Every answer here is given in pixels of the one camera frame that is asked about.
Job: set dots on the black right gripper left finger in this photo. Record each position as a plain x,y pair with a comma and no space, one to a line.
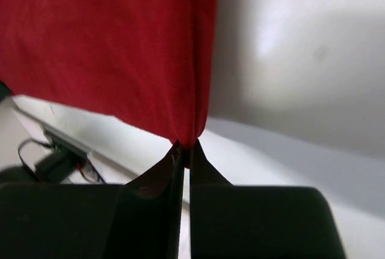
140,219

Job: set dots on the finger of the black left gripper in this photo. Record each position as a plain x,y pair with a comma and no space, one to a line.
5,92

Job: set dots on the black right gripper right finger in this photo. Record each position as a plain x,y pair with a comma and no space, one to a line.
228,221

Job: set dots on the dark red t shirt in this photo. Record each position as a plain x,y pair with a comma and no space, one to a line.
146,62

